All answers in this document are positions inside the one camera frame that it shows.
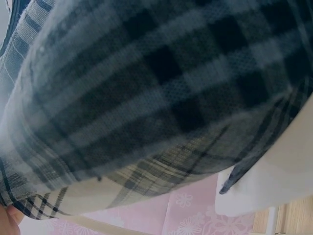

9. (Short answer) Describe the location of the person's left hand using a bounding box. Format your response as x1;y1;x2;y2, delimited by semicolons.
0;205;21;235

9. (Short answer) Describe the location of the blue beige plaid cloth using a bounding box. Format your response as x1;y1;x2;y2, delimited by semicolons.
0;0;313;220

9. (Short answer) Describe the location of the white table leg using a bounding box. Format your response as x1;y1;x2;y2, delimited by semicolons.
267;206;278;235

